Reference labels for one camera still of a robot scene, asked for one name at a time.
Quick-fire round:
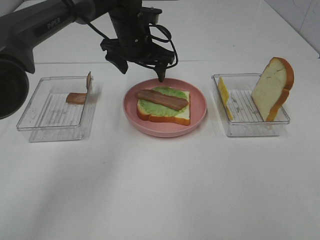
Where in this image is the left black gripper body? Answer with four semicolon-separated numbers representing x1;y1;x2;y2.
100;9;175;68

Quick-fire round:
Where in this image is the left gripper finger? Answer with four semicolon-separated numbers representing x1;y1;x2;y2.
154;62;167;83
105;53;129;74

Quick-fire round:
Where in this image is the long bacon strip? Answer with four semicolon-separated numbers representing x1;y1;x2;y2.
136;89;189;111

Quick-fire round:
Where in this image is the green lettuce leaf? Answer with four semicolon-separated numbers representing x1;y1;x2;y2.
137;86;190;120

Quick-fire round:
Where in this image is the bread slice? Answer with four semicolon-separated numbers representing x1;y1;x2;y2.
136;91;191;126
251;57;294;122

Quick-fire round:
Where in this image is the short bacon strip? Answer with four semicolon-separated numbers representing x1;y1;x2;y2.
65;72;92;105

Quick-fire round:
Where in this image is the yellow cheese slice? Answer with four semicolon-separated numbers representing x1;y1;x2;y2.
217;76;234;121

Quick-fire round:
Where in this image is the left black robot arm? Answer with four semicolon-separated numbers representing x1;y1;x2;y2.
0;0;178;119

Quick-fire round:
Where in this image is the pink round plate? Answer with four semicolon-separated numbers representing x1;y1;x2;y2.
123;78;207;138

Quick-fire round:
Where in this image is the right clear plastic container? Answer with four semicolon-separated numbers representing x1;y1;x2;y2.
211;73;290;137

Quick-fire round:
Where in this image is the clear plastic container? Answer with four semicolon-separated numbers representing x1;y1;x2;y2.
211;73;290;137
16;74;97;143

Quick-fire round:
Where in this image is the left clear plastic container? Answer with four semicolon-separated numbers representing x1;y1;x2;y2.
16;74;97;143

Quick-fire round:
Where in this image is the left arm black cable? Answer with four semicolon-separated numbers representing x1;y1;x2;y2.
59;0;179;70

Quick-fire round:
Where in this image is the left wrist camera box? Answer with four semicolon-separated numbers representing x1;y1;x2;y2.
141;7;163;25

